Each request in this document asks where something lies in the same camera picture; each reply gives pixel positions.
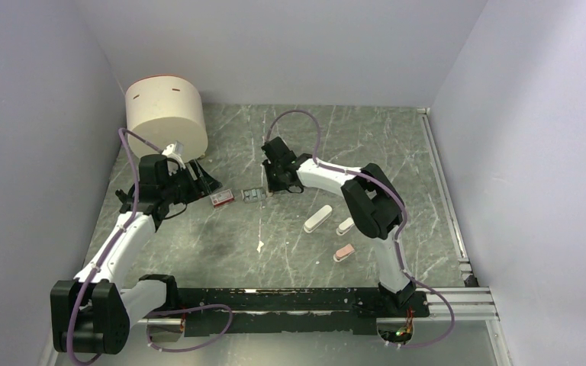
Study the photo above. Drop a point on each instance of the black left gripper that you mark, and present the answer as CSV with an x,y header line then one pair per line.
x,y
207,184

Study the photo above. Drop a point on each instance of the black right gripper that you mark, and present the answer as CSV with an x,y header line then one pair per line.
x,y
272,185

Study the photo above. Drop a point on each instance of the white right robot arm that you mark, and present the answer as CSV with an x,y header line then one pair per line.
x,y
374,205

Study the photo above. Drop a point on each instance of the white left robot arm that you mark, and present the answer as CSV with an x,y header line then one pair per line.
x,y
92,313

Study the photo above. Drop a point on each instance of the small black cylinder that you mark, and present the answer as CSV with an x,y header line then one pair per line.
x,y
121,195

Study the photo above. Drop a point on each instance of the cream cylindrical container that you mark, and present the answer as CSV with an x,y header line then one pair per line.
x,y
164,109

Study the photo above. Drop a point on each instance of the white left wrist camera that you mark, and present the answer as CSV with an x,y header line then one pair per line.
x,y
174,151

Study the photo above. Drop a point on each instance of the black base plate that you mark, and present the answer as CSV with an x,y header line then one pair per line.
x,y
207,311

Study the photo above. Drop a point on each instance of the aluminium frame rail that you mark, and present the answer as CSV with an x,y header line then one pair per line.
x,y
465,303

